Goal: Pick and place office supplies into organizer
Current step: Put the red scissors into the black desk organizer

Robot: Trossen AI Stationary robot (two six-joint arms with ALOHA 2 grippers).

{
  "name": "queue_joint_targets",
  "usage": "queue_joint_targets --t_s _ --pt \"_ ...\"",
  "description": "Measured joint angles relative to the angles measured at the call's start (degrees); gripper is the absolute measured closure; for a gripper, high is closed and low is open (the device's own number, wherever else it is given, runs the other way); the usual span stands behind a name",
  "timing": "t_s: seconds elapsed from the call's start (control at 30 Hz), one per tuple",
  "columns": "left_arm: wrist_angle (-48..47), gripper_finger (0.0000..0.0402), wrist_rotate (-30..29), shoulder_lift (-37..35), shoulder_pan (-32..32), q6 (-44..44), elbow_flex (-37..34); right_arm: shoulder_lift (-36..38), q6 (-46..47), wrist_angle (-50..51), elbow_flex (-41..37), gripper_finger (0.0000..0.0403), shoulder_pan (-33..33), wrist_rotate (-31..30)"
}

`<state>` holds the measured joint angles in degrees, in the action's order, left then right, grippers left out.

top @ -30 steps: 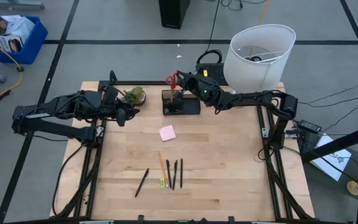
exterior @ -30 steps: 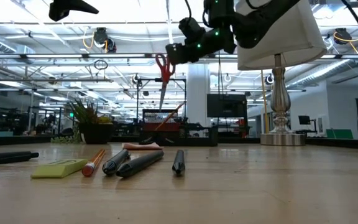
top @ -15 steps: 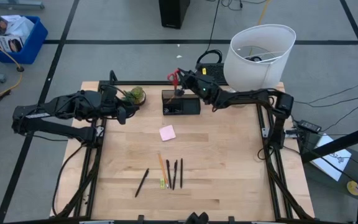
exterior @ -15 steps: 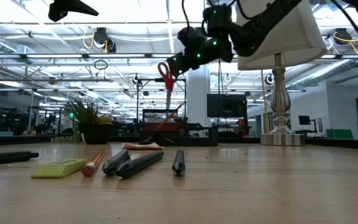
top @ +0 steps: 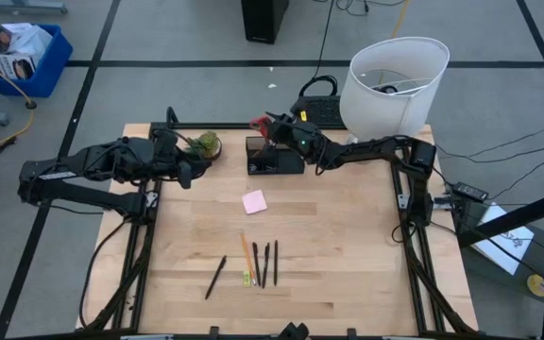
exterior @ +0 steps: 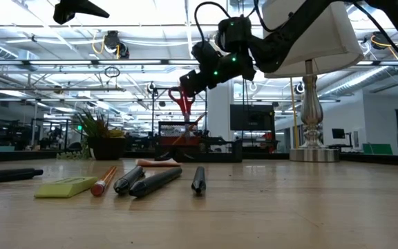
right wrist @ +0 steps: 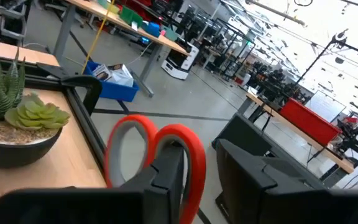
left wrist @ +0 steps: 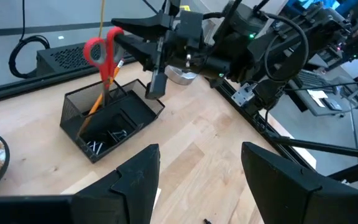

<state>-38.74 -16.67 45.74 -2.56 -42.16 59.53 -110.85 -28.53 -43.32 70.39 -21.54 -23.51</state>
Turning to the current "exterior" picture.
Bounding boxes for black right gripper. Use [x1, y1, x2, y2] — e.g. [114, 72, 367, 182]
[180, 41, 256, 98]

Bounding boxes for red-handled scissors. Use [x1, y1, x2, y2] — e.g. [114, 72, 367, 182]
[167, 86, 197, 139]

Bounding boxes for orange pencil pink eraser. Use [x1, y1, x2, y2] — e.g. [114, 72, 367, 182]
[171, 112, 209, 146]
[91, 165, 118, 198]

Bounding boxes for black pen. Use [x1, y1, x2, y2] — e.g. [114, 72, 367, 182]
[129, 167, 183, 199]
[191, 166, 207, 195]
[113, 165, 146, 195]

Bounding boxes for yellow-green sticky note pad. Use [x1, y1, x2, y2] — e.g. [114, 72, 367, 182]
[33, 176, 99, 199]

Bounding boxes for black marker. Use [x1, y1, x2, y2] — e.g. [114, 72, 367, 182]
[0, 167, 44, 185]

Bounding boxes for black mesh desk organizer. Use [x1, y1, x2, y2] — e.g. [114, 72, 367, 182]
[154, 120, 244, 163]

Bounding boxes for large black monitor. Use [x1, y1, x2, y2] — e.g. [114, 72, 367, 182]
[229, 104, 276, 132]

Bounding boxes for long ceiling light bar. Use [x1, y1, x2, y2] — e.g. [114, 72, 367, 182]
[84, 59, 200, 66]

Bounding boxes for yellow pole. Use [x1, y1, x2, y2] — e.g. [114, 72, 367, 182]
[290, 77, 300, 149]

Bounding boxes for potted green plant black pot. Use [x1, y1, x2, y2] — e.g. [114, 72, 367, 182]
[55, 110, 127, 162]

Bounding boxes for silver table lamp white shade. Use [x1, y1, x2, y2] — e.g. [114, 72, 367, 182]
[260, 0, 365, 163]

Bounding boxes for small black monitor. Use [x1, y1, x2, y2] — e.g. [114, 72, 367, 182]
[331, 128, 354, 148]

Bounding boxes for green board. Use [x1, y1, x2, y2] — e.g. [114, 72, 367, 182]
[362, 143, 393, 156]

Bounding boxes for black hanging cable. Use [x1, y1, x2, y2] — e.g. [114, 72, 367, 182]
[238, 78, 248, 107]

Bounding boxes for black ceiling cable reel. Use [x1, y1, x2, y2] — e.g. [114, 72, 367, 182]
[370, 30, 393, 51]
[102, 30, 131, 59]

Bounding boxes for black metal frame stand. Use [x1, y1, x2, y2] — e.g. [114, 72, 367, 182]
[151, 86, 209, 139]

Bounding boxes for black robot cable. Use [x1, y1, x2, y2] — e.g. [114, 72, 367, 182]
[193, 1, 233, 46]
[352, 1, 398, 80]

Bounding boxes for black table frame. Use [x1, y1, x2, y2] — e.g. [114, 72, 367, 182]
[0, 150, 398, 167]

